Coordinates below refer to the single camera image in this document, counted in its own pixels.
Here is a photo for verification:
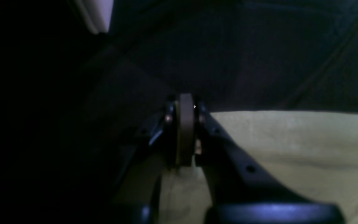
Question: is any black table cloth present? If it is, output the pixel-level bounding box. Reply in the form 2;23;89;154
0;0;358;224

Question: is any white foam block left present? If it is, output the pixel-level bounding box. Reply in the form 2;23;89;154
74;0;114;35

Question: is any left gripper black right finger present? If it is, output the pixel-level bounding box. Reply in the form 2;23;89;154
195;101;344;224

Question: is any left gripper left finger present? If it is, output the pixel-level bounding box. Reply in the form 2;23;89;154
111;93;195;224

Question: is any green T-shirt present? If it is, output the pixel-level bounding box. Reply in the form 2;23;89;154
112;106;358;224

